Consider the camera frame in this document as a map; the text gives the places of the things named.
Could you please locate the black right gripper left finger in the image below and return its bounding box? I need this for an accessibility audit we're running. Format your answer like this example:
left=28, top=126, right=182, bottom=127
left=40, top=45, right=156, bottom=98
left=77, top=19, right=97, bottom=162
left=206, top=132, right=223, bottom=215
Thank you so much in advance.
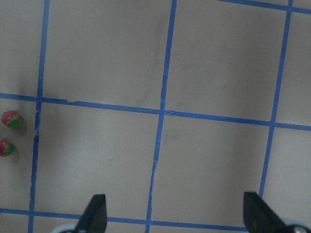
left=75, top=194, right=107, bottom=233

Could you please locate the red strawberry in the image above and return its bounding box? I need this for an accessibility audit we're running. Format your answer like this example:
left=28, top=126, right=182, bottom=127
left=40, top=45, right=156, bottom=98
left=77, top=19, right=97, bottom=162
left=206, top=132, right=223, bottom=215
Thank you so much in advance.
left=0, top=140, right=14, bottom=157
left=1, top=111, right=22, bottom=129

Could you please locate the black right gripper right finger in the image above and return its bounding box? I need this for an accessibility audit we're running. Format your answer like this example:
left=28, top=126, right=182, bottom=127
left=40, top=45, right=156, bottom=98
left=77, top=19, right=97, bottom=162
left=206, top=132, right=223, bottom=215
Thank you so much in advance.
left=243, top=192, right=289, bottom=233

